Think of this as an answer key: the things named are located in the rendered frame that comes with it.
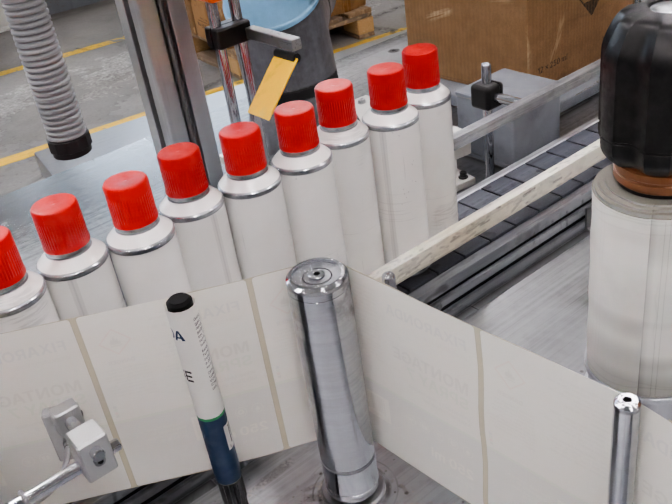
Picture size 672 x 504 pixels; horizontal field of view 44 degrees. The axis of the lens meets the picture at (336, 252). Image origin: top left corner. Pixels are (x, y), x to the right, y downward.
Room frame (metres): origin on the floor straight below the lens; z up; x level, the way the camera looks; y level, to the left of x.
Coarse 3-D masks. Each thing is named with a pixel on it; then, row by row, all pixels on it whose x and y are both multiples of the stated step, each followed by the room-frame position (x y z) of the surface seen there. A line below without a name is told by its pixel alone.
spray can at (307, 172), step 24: (288, 120) 0.62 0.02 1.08; (312, 120) 0.63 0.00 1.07; (288, 144) 0.62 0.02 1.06; (312, 144) 0.62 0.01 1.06; (288, 168) 0.61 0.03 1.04; (312, 168) 0.61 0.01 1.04; (288, 192) 0.61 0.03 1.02; (312, 192) 0.61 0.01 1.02; (336, 192) 0.63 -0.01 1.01; (288, 216) 0.62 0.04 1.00; (312, 216) 0.61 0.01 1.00; (336, 216) 0.62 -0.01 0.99; (312, 240) 0.61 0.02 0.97; (336, 240) 0.62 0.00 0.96
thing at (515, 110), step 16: (592, 64) 0.94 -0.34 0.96; (560, 80) 0.90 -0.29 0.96; (576, 80) 0.91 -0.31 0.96; (528, 96) 0.87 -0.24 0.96; (544, 96) 0.87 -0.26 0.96; (496, 112) 0.84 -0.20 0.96; (512, 112) 0.84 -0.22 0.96; (464, 128) 0.81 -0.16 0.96; (480, 128) 0.81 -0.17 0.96; (496, 128) 0.83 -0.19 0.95; (464, 144) 0.80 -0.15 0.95
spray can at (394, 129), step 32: (384, 64) 0.70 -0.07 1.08; (384, 96) 0.68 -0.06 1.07; (384, 128) 0.67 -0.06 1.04; (416, 128) 0.68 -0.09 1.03; (384, 160) 0.67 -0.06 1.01; (416, 160) 0.67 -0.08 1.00; (384, 192) 0.67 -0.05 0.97; (416, 192) 0.67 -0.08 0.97; (384, 224) 0.67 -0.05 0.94; (416, 224) 0.67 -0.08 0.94; (384, 256) 0.68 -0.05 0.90
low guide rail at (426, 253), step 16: (592, 144) 0.82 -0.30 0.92; (576, 160) 0.79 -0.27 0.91; (592, 160) 0.81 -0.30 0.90; (544, 176) 0.76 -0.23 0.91; (560, 176) 0.77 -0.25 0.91; (512, 192) 0.74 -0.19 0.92; (528, 192) 0.74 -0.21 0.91; (544, 192) 0.76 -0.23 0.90; (496, 208) 0.72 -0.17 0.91; (512, 208) 0.73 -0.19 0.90; (464, 224) 0.69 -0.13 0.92; (480, 224) 0.70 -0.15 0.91; (432, 240) 0.67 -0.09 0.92; (448, 240) 0.68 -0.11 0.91; (464, 240) 0.69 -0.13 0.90; (400, 256) 0.65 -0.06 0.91; (416, 256) 0.65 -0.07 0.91; (432, 256) 0.66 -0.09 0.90; (400, 272) 0.64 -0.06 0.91; (416, 272) 0.65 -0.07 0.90
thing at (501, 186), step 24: (576, 144) 0.89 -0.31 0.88; (528, 168) 0.85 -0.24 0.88; (600, 168) 0.83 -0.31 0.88; (480, 192) 0.81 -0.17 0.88; (504, 192) 0.81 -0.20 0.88; (552, 192) 0.79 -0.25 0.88; (528, 216) 0.75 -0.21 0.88; (480, 240) 0.71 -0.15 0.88; (432, 264) 0.68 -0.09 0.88; (408, 288) 0.65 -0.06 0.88
